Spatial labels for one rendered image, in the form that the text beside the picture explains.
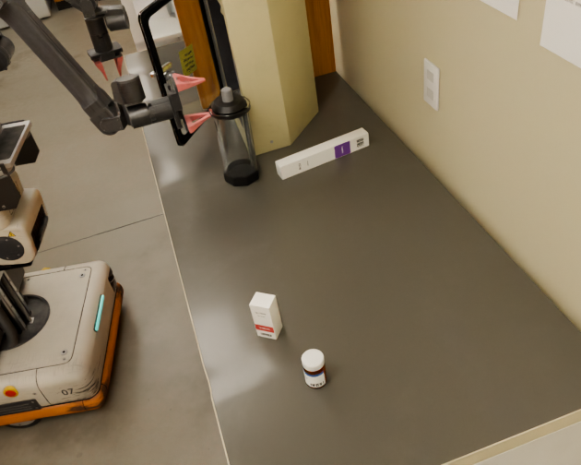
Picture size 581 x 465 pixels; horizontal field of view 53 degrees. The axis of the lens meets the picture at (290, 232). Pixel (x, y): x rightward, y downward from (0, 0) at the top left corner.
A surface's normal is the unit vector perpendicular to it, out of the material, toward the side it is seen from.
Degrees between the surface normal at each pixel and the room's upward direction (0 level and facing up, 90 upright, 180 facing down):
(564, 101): 90
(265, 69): 90
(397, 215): 0
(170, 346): 0
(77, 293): 0
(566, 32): 90
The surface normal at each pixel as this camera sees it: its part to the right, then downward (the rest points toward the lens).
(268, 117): 0.31, 0.59
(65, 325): -0.14, -0.74
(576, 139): -0.94, 0.30
